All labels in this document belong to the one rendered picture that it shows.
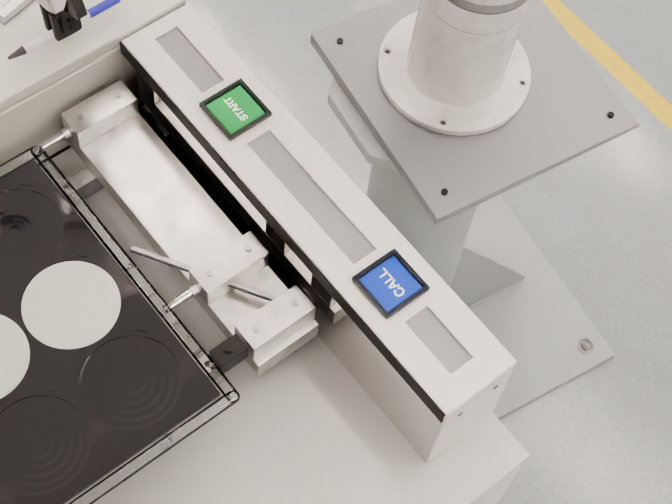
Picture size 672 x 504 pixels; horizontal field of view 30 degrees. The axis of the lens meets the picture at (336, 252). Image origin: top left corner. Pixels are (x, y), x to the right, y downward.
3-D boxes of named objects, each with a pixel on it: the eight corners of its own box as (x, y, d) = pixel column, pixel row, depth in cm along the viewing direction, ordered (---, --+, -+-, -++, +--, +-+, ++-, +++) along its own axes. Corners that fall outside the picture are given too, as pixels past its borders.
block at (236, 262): (208, 305, 132) (207, 292, 130) (189, 282, 133) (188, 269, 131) (268, 264, 135) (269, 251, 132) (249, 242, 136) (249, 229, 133)
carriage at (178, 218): (258, 377, 132) (258, 366, 129) (66, 142, 144) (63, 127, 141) (317, 335, 135) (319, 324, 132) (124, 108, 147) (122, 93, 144)
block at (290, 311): (253, 360, 130) (254, 349, 127) (234, 336, 131) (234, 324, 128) (314, 318, 132) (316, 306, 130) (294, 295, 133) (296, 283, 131)
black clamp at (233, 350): (221, 375, 128) (221, 365, 126) (208, 359, 129) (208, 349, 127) (248, 356, 129) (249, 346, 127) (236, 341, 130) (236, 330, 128)
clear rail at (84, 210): (231, 408, 126) (231, 403, 125) (28, 153, 138) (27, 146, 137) (243, 400, 126) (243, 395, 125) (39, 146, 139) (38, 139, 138)
